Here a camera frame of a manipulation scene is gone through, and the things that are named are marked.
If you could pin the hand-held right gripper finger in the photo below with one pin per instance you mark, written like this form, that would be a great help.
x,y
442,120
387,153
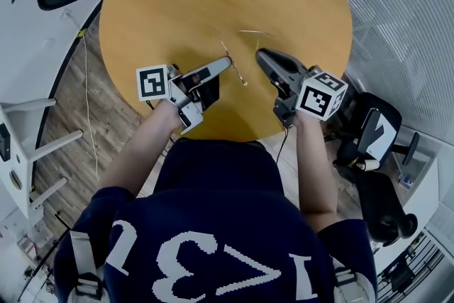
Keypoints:
x,y
287,60
276,81

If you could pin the small white bottle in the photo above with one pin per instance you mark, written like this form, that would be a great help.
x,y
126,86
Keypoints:
x,y
369,165

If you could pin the black metal rack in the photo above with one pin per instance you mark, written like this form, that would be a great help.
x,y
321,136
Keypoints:
x,y
408,269

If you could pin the black box on desk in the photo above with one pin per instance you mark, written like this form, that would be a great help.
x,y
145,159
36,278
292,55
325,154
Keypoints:
x,y
4,143

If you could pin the white paper with black mark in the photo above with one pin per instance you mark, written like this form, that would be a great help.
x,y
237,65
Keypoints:
x,y
384,138

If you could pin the black metal stand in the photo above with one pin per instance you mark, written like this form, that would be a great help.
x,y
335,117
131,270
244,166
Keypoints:
x,y
53,245

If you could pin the black office chair holding paper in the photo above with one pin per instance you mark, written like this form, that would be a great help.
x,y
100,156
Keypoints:
x,y
349,149

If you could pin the white desk with clutter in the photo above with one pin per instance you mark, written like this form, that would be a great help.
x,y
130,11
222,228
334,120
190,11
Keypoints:
x,y
422,188

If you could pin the white wall socket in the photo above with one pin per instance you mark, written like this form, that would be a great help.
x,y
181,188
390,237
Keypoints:
x,y
67,15

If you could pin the person's left forearm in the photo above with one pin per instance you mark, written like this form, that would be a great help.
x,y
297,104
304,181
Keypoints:
x,y
142,156

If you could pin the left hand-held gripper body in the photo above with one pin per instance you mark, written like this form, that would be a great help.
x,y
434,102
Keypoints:
x,y
152,81

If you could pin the person's navy printed shirt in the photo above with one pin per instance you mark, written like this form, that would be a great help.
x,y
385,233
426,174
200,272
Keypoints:
x,y
213,216

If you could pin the person's right forearm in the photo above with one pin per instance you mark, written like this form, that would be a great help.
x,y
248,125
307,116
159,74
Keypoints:
x,y
314,174

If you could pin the white desk with slanted legs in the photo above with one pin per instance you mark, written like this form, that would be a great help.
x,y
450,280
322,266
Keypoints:
x,y
21,152

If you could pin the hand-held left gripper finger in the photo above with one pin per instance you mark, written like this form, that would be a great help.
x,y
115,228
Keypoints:
x,y
211,88
216,67

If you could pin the black mesh office chair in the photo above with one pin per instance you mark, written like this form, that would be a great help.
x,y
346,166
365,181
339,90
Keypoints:
x,y
383,205

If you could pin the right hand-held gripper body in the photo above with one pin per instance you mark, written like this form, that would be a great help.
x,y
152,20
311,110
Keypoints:
x,y
321,96

